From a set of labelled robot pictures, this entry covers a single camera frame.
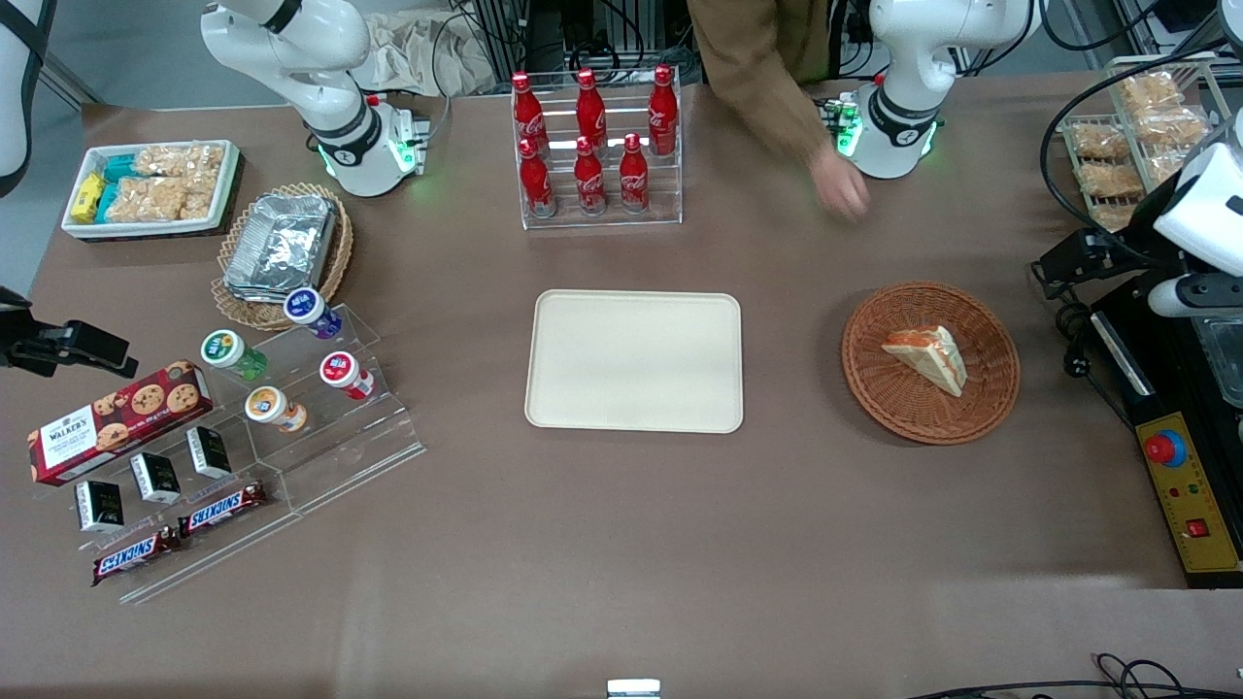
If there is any small red drink bottle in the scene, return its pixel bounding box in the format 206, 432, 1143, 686
319, 351, 375, 401

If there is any black floor cable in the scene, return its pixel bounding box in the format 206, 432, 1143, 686
903, 653, 1243, 699

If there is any white wire shelf rack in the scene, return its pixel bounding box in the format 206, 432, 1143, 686
1058, 53, 1223, 234

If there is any brown sleeved forearm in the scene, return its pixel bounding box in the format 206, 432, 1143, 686
688, 0, 838, 168

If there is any yellow control panel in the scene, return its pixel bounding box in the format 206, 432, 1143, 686
1136, 413, 1242, 574

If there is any black machine housing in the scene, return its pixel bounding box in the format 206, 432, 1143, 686
1088, 275, 1243, 590

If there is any small black box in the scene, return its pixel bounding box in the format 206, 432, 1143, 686
185, 425, 233, 480
75, 480, 125, 533
129, 451, 183, 505

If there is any clear metal-rimmed container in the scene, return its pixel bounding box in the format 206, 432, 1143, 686
1194, 316, 1243, 409

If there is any small purple drink bottle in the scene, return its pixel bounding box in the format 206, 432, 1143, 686
284, 287, 343, 341

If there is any beige plastic tray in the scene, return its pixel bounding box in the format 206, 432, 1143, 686
524, 289, 745, 434

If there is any black power cable with plug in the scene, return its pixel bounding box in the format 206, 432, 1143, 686
1054, 291, 1137, 428

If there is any white plastic bin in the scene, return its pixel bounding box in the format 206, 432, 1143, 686
60, 140, 242, 241

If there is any red emergency stop button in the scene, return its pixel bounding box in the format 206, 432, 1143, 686
1144, 427, 1188, 469

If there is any person's bare hand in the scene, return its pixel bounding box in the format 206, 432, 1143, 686
809, 146, 872, 224

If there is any small green drink bottle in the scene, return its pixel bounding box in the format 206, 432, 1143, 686
201, 330, 268, 382

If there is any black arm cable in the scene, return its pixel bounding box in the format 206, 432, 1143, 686
1037, 49, 1243, 263

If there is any Snickers chocolate bar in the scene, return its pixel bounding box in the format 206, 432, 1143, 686
92, 527, 183, 587
178, 483, 268, 538

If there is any triangular sandwich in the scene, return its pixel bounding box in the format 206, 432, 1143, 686
881, 325, 969, 399

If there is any clear acrylic bottle rack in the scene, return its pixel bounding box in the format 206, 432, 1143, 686
512, 68, 684, 231

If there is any clear acrylic stepped display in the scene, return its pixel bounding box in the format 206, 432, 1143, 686
29, 301, 426, 605

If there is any stack of foil trays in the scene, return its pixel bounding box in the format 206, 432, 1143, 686
223, 192, 338, 304

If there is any rice cracker snack packet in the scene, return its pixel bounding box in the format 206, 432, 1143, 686
105, 178, 213, 223
131, 144, 226, 191

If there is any red Walkers cookie box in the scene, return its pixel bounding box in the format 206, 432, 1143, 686
27, 360, 215, 486

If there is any round brown wicker basket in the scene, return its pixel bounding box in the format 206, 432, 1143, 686
841, 282, 1022, 447

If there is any light woven wicker basket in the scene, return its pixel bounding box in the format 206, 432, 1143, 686
211, 183, 354, 332

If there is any small orange drink bottle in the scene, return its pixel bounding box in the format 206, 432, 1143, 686
244, 386, 308, 434

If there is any red cola bottle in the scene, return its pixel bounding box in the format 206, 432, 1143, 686
648, 64, 679, 156
519, 138, 556, 218
576, 68, 609, 145
619, 133, 650, 214
512, 71, 548, 147
574, 136, 608, 216

